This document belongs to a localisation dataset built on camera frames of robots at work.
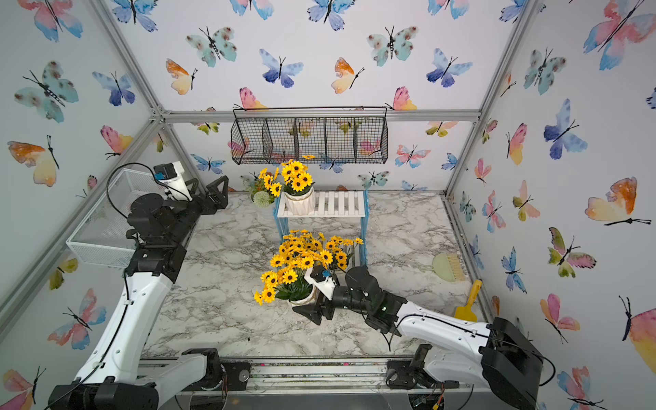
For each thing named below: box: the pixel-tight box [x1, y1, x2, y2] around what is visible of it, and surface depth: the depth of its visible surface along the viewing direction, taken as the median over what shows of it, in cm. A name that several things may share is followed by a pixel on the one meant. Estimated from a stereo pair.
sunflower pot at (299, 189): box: [281, 154, 316, 217], surface depth 69 cm
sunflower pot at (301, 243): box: [278, 228, 327, 258], surface depth 84 cm
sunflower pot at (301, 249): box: [254, 229, 334, 306], surface depth 65 cm
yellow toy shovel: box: [454, 279, 483, 323], surface depth 89 cm
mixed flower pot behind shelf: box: [240, 167, 282, 208], surface depth 100 cm
